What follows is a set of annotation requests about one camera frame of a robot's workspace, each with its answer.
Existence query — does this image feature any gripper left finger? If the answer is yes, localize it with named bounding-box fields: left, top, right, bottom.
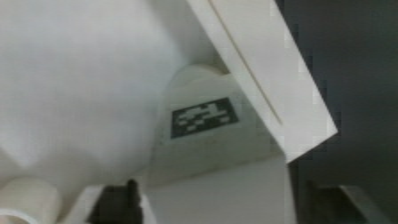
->
left=59, top=179, right=157, bottom=224

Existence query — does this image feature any white table leg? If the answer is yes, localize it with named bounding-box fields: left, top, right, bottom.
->
left=148, top=64, right=281, bottom=186

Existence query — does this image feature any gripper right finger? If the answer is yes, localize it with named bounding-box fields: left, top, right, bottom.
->
left=308, top=182, right=389, bottom=224

